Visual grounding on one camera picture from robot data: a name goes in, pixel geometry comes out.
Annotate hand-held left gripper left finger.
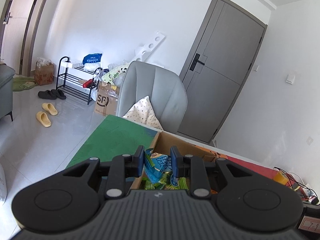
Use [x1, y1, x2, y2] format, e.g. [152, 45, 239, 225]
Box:
[62, 145, 145, 200]

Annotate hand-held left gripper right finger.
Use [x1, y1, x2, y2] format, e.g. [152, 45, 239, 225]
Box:
[170, 146, 253, 198]

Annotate blue snack packet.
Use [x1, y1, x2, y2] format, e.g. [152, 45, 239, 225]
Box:
[143, 149, 175, 184]

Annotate green and white snack packet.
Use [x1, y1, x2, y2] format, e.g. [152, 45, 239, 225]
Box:
[160, 174, 191, 190]

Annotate dark green snack packet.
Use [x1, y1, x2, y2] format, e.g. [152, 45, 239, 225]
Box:
[141, 177, 163, 190]

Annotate printed cat table mat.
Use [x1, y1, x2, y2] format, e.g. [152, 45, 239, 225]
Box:
[66, 115, 320, 240]

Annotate white dotted pillow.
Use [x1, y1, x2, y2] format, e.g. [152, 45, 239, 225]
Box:
[122, 96, 164, 131]

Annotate printed cardboard box on floor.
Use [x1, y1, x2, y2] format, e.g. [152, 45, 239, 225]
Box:
[94, 80, 120, 117]

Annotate grey chair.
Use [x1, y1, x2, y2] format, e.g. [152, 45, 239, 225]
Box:
[117, 60, 188, 134]

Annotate clear plastic bag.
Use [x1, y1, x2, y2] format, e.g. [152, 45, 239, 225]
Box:
[90, 69, 110, 101]

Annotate green panda print bag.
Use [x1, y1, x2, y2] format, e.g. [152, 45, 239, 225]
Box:
[101, 65, 129, 83]

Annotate black shoe rack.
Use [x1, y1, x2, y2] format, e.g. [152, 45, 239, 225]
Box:
[56, 56, 100, 105]

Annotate grey door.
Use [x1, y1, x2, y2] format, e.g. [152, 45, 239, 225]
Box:
[177, 0, 268, 143]

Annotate yellow slipper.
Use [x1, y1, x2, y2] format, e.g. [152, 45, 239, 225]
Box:
[36, 112, 52, 127]
[42, 102, 58, 115]

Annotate dark slipper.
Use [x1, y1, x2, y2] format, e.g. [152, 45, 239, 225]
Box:
[38, 90, 57, 100]
[51, 89, 67, 100]

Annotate yellow tape roll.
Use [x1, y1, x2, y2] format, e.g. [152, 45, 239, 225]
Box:
[273, 170, 288, 185]

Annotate blue plastic bag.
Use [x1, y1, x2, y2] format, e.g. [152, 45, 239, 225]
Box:
[82, 53, 103, 65]

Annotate white foam board with holes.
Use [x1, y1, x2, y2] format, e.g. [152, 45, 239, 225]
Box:
[134, 31, 166, 63]

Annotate brown box on floor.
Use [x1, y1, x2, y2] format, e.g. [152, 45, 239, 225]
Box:
[34, 57, 55, 86]

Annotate green floor mat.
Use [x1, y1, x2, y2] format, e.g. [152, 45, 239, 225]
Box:
[12, 77, 37, 92]

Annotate grey sofa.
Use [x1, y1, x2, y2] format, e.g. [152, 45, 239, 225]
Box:
[0, 64, 15, 122]

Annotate wooden door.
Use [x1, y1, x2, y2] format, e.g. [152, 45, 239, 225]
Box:
[0, 0, 22, 75]

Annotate black door handle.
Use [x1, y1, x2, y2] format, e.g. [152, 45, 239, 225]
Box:
[190, 54, 208, 72]

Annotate tangled black cables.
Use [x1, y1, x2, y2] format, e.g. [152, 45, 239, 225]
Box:
[274, 166, 320, 205]

